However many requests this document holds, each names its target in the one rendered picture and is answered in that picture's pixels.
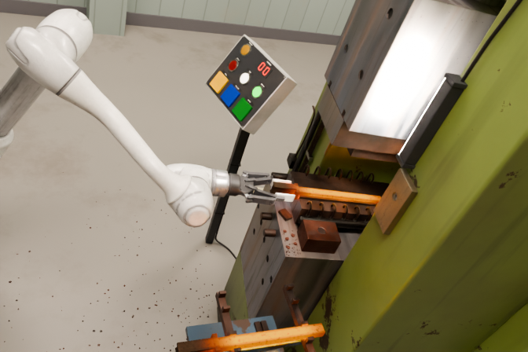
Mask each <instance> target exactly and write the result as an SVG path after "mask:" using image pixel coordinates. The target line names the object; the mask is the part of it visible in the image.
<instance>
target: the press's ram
mask: <svg viewBox="0 0 528 352"><path fill-rule="evenodd" d="M502 8H503V7H502ZM502 8H501V7H495V6H491V5H487V4H485V3H482V2H479V1H476V0H355V3H354V5H353V8H352V10H351V12H350V15H349V17H348V19H347V22H346V24H345V27H344V29H343V32H342V34H341V36H340V38H339V41H338V43H337V46H336V48H335V51H334V53H333V55H332V59H331V60H330V62H329V65H328V68H327V70H326V72H325V74H324V77H325V79H326V81H327V83H328V85H329V86H330V90H331V92H332V95H333V97H334V98H335V102H336V104H337V105H338V107H339V110H340V112H341V114H342V115H343V116H344V117H343V119H344V121H345V123H346V126H347V128H348V130H349V131H353V132H358V133H364V134H374V135H379V136H384V137H389V138H399V139H404V140H408V139H409V137H410V135H411V133H412V132H413V130H414V129H415V127H416V125H417V123H418V122H419V121H420V118H421V117H422V115H423V114H424V112H425V110H426V109H427V106H428V105H429V104H430V103H431V100H432V99H433V97H434V95H435V94H436V92H437V91H438V88H439V87H440V86H441V84H442V82H443V80H444V79H445V77H444V75H445V73H446V72H447V73H451V74H455V75H461V73H462V72H463V70H464V69H465V67H466V66H467V64H468V62H469V60H470V59H471V57H472V56H473V54H474V53H475V51H476V50H477V48H478V47H479V44H480V43H481V41H482V40H483V38H484V37H485V35H486V33H487V31H488V30H489V29H490V27H491V25H492V24H493V22H494V21H495V19H496V18H497V16H498V14H499V12H500V11H501V10H502Z"/></svg>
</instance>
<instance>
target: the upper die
mask: <svg viewBox="0 0 528 352"><path fill-rule="evenodd" d="M317 109H318V111H319V113H320V116H321V119H322V121H323V124H324V127H325V129H326V131H327V134H328V137H329V140H330V142H331V144H332V145H333V146H338V147H344V148H349V149H360V150H365V151H371V152H381V153H387V154H393V155H397V154H398V153H399V154H400V151H401V150H402V148H403V147H404V145H405V143H406V142H407V141H408V140H404V139H399V138H393V137H384V136H379V135H374V134H364V133H358V132H353V131H349V130H348V128H347V125H346V123H345V121H344V119H343V117H344V115H342V114H341V112H340V110H339V107H338V105H337V104H336V100H335V98H334V97H333V95H332V92H331V90H330V86H329V85H328V84H327V86H326V88H325V90H324V93H323V95H322V98H321V100H320V103H319V105H318V106H317Z"/></svg>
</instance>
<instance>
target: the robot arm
mask: <svg viewBox="0 0 528 352"><path fill-rule="evenodd" d="M92 39H93V28H92V24H91V23H90V21H89V20H88V18H87V17H86V16H85V15H84V14H82V13H81V12H79V11H77V10H76V9H59V10H57V11H55V12H53V13H51V14H50V15H49V16H48V17H47V18H45V19H44V20H43V21H42V22H41V23H40V24H39V25H38V27H37V28H36V29H34V28H32V27H18V28H17V29H16V30H15V31H14V32H13V33H12V34H11V35H10V37H9V38H8V40H7V41H6V43H5V46H6V49H7V51H8V53H9V55H10V56H11V57H12V59H13V60H14V61H15V63H16V64H17V65H18V66H19V67H18V68H17V69H16V71H15V72H14V73H13V74H12V76H11V77H10V78H9V80H8V81H7V83H6V84H5V85H4V86H3V87H2V89H1V90H0V158H1V157H2V155H3V154H4V153H5V151H6V149H7V148H8V147H9V145H10V144H11V143H12V141H13V137H14V133H13V128H14V126H15V125H16V124H17V123H18V121H19V120H20V119H21V117H22V116H23V115H24V114H25V112H26V111H27V110H28V109H29V108H30V107H31V106H32V104H33V103H34V102H35V100H36V99H37V98H38V97H39V95H40V94H41V93H42V92H43V90H44V89H47V90H49V91H51V92H52V93H54V94H56V95H57V96H58V97H60V98H62V99H64V100H66V101H68V102H70V103H72V104H73V105H75V106H77V107H79V108H81V109H82V110H84V111H85V112H88V113H89V114H91V115H92V116H93V117H94V118H96V119H97V120H98V121H99V122H101V123H102V124H103V125H104V126H105V127H106V128H107V129H108V130H109V132H110V133H111V134H112V135H113V136H114V137H115V139H116V140H117V141H118V142H119V143H120V144H121V145H122V146H123V147H124V148H125V150H126V151H127V152H128V153H129V154H130V156H131V157H132V158H133V159H134V160H135V162H136V163H137V164H138V165H139V166H140V167H141V169H142V170H143V171H144V172H145V173H146V174H147V175H148V176H149V177H150V178H151V179H152V180H153V181H154V182H155V183H156V184H157V185H158V186H159V187H160V188H161V189H162V190H163V192H164V193H165V197H166V199H165V200H166V202H167V203H168V204H169V206H170V207H171V208H172V210H173V211H174V213H175V214H176V215H177V216H178V217H179V219H180V220H181V221H182V222H183V223H184V224H186V225H187V226H190V227H200V226H202V225H203V224H204V223H206V222H207V221H208V220H209V218H211V216H212V214H213V210H214V201H213V196H219V197H224V196H225V195H227V196H238V195H241V196H244V197H245V199H246V200H245V202H246V203H257V204H266V205H271V206H273V205H274V202H275V201H280V202H284V201H289V202H293V200H294V199H295V195H293V194H285V193H278V192H276V193H275V194H272V193H270V192H266V191H263V190H261V189H258V188H257V187H255V186H256V185H268V184H270V183H271V184H270V185H271V186H273V182H283V183H290V184H291V183H292V181H286V180H280V179H279V178H273V175H271V176H270V174H269V173H260V172H249V171H246V170H243V173H242V175H241V176H240V175H239V174H231V173H229V174H228V172H227V170H216V169H211V168H207V167H204V166H200V165H196V164H190V163H175V164H170V165H167V166H165V165H164V164H163V163H162V162H161V161H160V160H159V159H158V157H157V156H156V155H155V154H154V152H153V151H152V150H151V149H150V148H149V147H148V145H147V144H146V143H145V141H144V140H143V139H142V138H141V136H140V135H139V134H138V132H137V131H136V130H135V129H134V128H133V127H132V126H131V124H130V123H129V122H128V120H127V119H126V118H125V117H124V116H123V114H122V113H121V112H120V111H119V110H118V109H117V108H116V107H115V106H114V104H113V103H112V102H111V101H110V100H109V99H108V98H107V97H106V96H105V95H104V94H103V93H102V92H101V91H100V90H99V89H98V88H97V87H96V86H95V85H94V84H93V83H92V82H91V80H90V79H89V78H88V77H87V75H86V74H85V73H84V72H83V70H82V69H81V68H79V67H78V66H77V65H76V64H75V63H76V62H77V61H78V60H79V59H80V58H81V56H82V55H83V54H84V53H85V52H86V50H87V49H88V47H89V46H90V43H91V42H92ZM271 197H272V198H271Z"/></svg>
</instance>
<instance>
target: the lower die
mask: <svg viewBox="0 0 528 352"><path fill-rule="evenodd" d="M349 180H350V179H349V178H341V179H340V180H339V177H333V176H331V177H330V178H328V176H327V175H320V176H319V178H318V177H317V174H308V176H306V173H301V172H294V171H290V172H289V175H288V177H287V180H286V181H291V183H292V184H294V183H298V186H299V187H306V188H313V189H326V190H333V191H340V192H347V193H360V194H367V195H373V196H380V197H382V196H383V194H384V193H385V191H386V189H387V187H388V186H389V183H384V182H377V181H374V182H373V183H372V184H370V182H371V181H365V180H363V181H362V182H360V180H358V179H352V180H351V181H349ZM308 201H311V203H312V210H311V212H310V214H309V216H314V217H317V216H318V215H319V214H320V213H321V210H322V205H321V206H320V205H319V203H320V202H322V203H324V212H323V214H322V216H321V217H323V218H330V216H332V213H333V211H334V206H333V207H331V205H332V204H335V205H336V213H335V215H334V217H333V218H339V219H342V217H343V216H344V215H345V213H346V207H345V208H343V205H345V204H346V205H347V206H348V214H347V216H346V217H345V219H348V220H353V219H354V218H355V217H356V215H357V213H358V209H354V207H356V206H359V208H360V214H359V216H358V218H357V221H364V220H365V219H366V218H367V217H368V216H369V209H368V210H365V209H366V208H367V207H370V208H371V210H372V215H371V217H372V216H373V214H374V211H373V210H374V209H375V207H376V205H377V204H378V203H371V202H363V201H356V200H342V199H334V198H327V197H319V196H305V195H299V197H298V199H297V200H293V202H289V203H290V207H291V212H292V216H293V219H294V223H295V224H299V223H298V217H299V216H300V215H306V214H307V213H308V211H309V209H310V204H307V202H308ZM371 217H370V218H369V220H370V219H371ZM369 220H368V221H369Z"/></svg>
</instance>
